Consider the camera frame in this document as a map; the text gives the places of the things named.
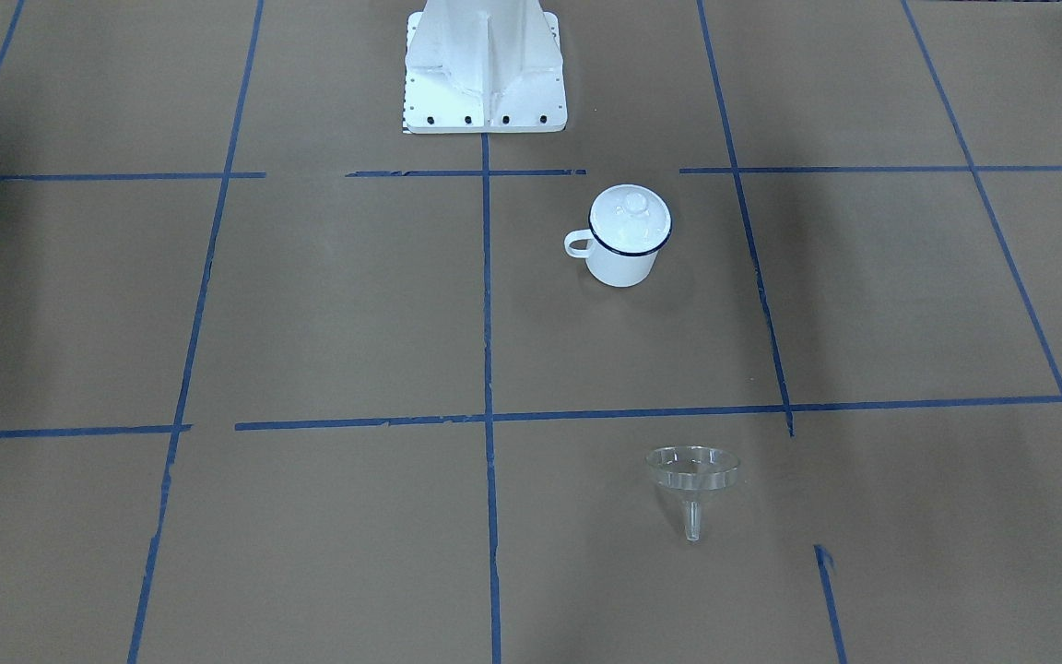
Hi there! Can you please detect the white enamel mug lid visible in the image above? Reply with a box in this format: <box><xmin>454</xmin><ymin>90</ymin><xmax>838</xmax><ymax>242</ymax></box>
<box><xmin>589</xmin><ymin>184</ymin><xmax>673</xmax><ymax>256</ymax></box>

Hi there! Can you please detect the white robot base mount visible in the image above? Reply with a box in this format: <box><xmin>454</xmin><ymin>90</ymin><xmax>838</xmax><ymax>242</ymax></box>
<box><xmin>402</xmin><ymin>1</ymin><xmax>569</xmax><ymax>135</ymax></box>

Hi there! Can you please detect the clear glass funnel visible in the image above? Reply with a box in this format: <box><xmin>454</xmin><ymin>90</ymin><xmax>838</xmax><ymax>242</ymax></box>
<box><xmin>644</xmin><ymin>445</ymin><xmax>741</xmax><ymax>543</ymax></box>

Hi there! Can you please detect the white enamel mug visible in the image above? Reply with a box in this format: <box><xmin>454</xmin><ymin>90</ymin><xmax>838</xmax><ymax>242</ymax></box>
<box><xmin>563</xmin><ymin>214</ymin><xmax>666</xmax><ymax>289</ymax></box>

